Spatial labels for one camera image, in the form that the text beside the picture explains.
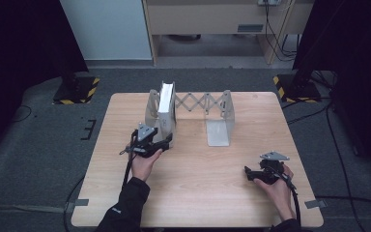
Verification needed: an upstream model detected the white power strip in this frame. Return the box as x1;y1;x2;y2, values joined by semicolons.
257;0;283;7

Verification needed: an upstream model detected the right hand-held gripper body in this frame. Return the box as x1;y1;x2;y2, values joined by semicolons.
256;151;291;186

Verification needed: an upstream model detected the person's right hand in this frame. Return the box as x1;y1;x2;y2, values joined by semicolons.
252;163;296;222

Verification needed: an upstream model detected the person's left hand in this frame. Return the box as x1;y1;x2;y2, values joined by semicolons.
130;148;164;183

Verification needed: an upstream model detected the short black floor cable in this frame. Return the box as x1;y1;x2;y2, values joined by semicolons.
285;107;329;126

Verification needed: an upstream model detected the hanging black cables bundle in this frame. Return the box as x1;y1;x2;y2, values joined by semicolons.
263;0;300;63

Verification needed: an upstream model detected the white book with grey silhouettes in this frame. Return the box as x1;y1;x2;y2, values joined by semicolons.
157;80;178;149

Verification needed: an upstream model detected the dark curtain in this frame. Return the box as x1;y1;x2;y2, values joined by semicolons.
0;0;90;165
292;0;371;185

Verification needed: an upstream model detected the right hand-held gripper black cable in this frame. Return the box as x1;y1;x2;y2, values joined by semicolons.
278;169;302;227

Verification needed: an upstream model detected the expandable metal book rack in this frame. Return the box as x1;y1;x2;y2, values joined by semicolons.
144;89;237;148

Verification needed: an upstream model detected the black floor cable by table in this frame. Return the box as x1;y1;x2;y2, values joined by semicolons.
62;175;87;232

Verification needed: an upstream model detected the light wooden desk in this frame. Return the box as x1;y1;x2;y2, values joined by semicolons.
141;0;315;67

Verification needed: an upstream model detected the black stand base striped tape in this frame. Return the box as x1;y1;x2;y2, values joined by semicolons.
272;72;323;104
52;75;101;105

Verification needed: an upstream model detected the long black floor cable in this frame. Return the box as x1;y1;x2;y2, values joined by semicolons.
325;102;360;232

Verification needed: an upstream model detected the white board panel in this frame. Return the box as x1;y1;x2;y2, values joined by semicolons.
59;0;153;61

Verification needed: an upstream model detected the hand-held gripper black cable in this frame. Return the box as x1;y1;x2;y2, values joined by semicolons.
119;130;140;191
278;169;302;227

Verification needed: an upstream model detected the black floor cable loop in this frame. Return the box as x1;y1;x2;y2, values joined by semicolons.
12;104;33;124

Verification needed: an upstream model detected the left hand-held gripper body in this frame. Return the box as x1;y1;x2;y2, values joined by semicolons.
128;122;164;160

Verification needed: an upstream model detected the left hand-held gripper black cable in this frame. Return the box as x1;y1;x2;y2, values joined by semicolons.
119;130;140;191

